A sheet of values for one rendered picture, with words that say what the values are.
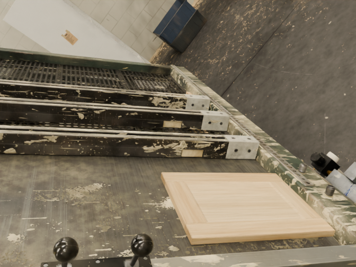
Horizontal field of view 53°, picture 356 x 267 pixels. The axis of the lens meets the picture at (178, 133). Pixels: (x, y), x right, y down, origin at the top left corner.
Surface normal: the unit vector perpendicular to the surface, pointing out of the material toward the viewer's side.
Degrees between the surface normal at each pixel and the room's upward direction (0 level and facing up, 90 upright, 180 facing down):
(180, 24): 90
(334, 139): 0
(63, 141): 90
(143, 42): 90
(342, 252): 60
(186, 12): 90
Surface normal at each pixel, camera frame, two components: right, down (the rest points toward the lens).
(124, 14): 0.25, 0.41
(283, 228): 0.16, -0.92
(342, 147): -0.73, -0.51
